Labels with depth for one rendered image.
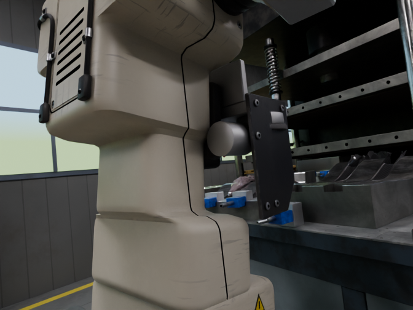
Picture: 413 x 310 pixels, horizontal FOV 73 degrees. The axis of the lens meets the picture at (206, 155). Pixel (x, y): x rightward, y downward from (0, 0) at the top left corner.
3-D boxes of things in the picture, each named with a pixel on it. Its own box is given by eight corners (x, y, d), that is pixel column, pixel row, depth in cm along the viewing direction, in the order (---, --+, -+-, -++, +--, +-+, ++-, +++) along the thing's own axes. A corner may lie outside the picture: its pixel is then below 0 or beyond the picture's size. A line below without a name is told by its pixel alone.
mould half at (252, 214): (261, 220, 79) (256, 181, 79) (192, 218, 95) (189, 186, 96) (318, 196, 118) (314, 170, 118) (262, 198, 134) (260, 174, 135)
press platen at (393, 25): (406, 25, 122) (404, 14, 123) (241, 96, 213) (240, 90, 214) (459, 50, 161) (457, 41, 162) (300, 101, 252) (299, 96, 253)
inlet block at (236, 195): (229, 216, 75) (227, 195, 75) (214, 215, 78) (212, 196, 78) (254, 208, 85) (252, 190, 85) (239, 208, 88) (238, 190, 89)
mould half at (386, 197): (376, 229, 57) (367, 162, 58) (278, 219, 78) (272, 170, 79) (458, 195, 85) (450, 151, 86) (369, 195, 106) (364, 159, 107)
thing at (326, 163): (343, 189, 146) (338, 156, 147) (300, 189, 168) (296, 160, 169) (388, 179, 174) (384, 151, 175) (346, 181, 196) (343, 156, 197)
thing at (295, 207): (267, 236, 60) (264, 211, 61) (251, 234, 64) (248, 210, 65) (304, 224, 68) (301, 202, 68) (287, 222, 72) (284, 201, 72)
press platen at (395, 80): (412, 81, 119) (410, 69, 119) (241, 129, 210) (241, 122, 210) (466, 93, 160) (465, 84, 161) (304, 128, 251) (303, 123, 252)
